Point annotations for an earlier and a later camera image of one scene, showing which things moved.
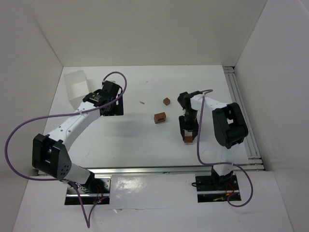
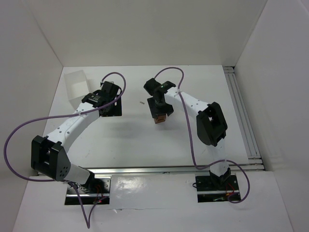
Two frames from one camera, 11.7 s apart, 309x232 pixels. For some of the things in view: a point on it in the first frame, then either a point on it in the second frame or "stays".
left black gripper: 115,106 stays
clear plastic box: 77,86 stays
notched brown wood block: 188,139 to 161,117
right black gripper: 189,121 to 160,111
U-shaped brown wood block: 160,117 stays
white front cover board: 148,191 stays
